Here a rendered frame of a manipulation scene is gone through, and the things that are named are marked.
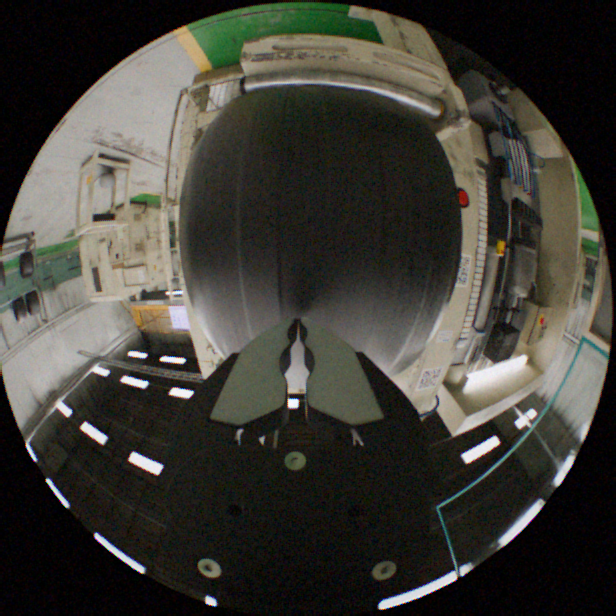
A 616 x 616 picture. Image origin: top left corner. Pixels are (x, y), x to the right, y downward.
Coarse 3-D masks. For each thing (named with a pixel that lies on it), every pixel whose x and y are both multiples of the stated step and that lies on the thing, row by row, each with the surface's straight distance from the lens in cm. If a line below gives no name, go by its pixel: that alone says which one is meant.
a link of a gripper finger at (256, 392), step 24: (264, 336) 11; (288, 336) 11; (240, 360) 9; (264, 360) 9; (288, 360) 10; (240, 384) 8; (264, 384) 8; (216, 408) 8; (240, 408) 8; (264, 408) 7; (288, 408) 9; (264, 432) 8
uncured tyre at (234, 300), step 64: (256, 128) 17; (320, 128) 17; (384, 128) 19; (192, 192) 17; (256, 192) 14; (320, 192) 14; (384, 192) 15; (448, 192) 19; (192, 256) 16; (256, 256) 13; (320, 256) 13; (384, 256) 14; (448, 256) 18; (256, 320) 15; (320, 320) 15; (384, 320) 16
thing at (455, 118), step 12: (444, 96) 46; (456, 96) 44; (444, 108) 45; (456, 108) 43; (432, 120) 47; (444, 120) 44; (456, 120) 42; (468, 120) 42; (444, 132) 45; (456, 132) 45
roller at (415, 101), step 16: (240, 80) 40; (256, 80) 38; (272, 80) 38; (288, 80) 37; (304, 80) 37; (320, 80) 38; (336, 80) 38; (352, 80) 38; (368, 80) 40; (400, 96) 41; (416, 96) 42; (416, 112) 44; (432, 112) 44
